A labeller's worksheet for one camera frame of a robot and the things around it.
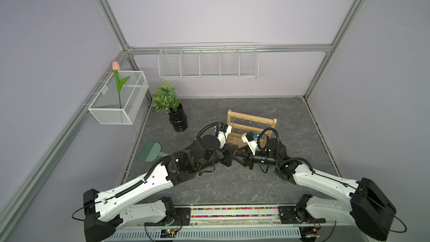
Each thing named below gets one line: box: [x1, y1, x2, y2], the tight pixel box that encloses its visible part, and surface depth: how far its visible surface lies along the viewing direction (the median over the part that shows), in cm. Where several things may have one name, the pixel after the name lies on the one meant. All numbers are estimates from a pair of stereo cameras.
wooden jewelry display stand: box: [226, 109, 278, 150], surface depth 78 cm
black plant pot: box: [167, 102, 189, 132], surface depth 99 cm
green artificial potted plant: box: [151, 81, 180, 114], surface depth 86 cm
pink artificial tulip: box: [111, 61, 131, 109], surface depth 81 cm
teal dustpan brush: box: [136, 140, 171, 162], surface depth 98 cm
